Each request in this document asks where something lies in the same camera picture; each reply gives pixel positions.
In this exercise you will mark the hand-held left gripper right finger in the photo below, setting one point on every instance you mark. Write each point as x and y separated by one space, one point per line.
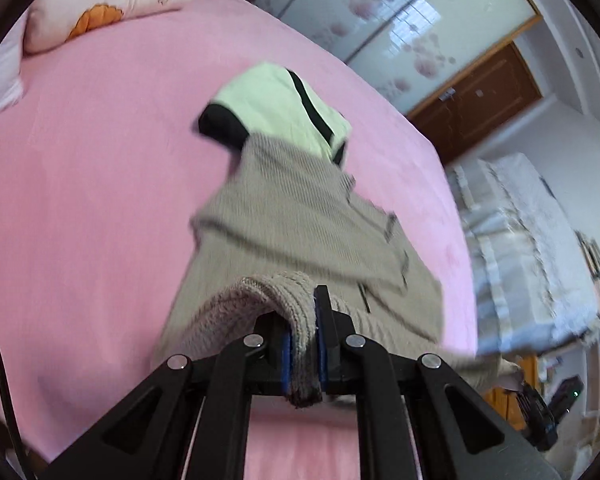
321 355

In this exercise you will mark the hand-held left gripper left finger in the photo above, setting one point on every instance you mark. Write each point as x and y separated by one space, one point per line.
286 355

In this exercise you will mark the grey knit cardigan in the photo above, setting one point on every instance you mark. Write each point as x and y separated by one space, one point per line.
290 220

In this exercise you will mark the wooden drawer cabinet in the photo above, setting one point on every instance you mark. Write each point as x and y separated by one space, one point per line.
505 400

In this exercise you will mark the stack of books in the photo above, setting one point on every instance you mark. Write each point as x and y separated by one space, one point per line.
592 260

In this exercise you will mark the white lace-covered furniture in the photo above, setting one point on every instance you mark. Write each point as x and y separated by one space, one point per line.
520 240

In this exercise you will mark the pink bed sheet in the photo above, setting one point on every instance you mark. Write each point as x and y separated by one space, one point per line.
105 185

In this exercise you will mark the green and white folded garment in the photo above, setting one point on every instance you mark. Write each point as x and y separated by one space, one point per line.
270 105

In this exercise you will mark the brown wooden door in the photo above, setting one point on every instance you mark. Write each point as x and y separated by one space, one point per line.
485 105

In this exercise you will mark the wardrobe with floral sliding doors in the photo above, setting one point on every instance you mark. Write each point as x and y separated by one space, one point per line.
380 15

